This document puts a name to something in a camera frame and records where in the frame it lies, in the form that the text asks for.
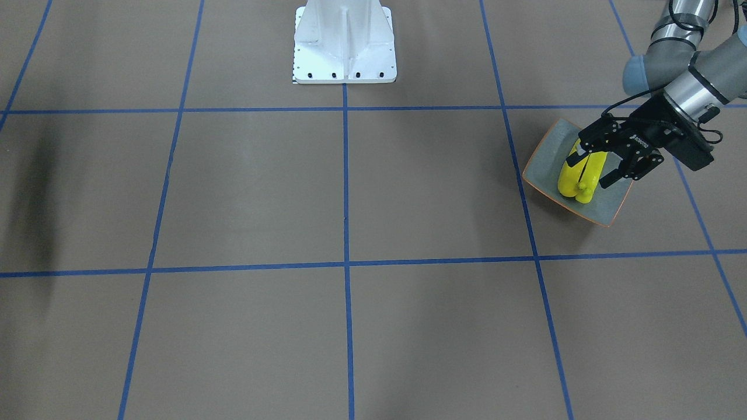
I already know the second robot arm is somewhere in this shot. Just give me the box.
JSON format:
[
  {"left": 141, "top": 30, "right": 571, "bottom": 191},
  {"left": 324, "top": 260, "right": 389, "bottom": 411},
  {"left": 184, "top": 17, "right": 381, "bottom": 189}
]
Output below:
[{"left": 558, "top": 1, "right": 746, "bottom": 197}]

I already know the second arm gripper body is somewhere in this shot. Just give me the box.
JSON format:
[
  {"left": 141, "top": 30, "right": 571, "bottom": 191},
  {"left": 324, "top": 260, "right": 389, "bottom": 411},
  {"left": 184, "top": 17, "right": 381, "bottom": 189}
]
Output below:
[{"left": 578, "top": 93, "right": 687, "bottom": 160}]

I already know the yellow plastic banana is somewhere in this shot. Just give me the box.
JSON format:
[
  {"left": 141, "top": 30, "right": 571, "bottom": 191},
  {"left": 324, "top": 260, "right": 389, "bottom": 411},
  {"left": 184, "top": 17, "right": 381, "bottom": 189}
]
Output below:
[{"left": 557, "top": 162, "right": 582, "bottom": 199}]

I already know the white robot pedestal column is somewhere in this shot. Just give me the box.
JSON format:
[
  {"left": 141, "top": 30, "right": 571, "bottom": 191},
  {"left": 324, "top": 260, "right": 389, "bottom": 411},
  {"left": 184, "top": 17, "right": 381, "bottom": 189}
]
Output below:
[{"left": 292, "top": 1, "right": 398, "bottom": 85}]

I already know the grey square plate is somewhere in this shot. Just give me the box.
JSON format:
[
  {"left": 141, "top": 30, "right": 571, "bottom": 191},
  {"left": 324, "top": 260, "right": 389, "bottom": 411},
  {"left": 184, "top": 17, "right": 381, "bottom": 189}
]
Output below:
[{"left": 522, "top": 118, "right": 632, "bottom": 227}]

